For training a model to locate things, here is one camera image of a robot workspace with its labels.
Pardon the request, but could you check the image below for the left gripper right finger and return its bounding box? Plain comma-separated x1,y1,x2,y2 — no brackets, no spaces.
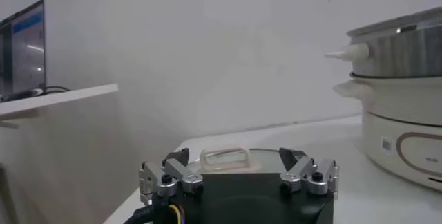
278,147,340,201

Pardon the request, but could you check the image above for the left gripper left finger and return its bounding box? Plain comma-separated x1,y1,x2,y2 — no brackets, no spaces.
139,147,205,206

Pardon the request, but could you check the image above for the stainless steel steamer basket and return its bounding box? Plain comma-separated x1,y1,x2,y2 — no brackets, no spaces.
324,6,442,79

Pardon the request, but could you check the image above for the glass pot lid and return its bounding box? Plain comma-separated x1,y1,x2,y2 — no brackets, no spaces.
186,147,287,175

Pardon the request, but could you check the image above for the cream electric cooker base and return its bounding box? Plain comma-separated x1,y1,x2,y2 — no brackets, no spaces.
333,75,442,192

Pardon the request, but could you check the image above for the white side table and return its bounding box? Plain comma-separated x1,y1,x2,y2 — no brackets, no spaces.
0,83,119,130

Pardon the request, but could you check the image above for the laptop screen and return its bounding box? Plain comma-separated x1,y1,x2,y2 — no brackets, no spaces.
0,0,47,100

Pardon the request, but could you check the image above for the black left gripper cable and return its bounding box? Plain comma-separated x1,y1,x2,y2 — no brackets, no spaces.
122,190,186,224

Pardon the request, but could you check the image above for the black cable with plug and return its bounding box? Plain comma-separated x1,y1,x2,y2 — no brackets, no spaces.
3,86,72,103

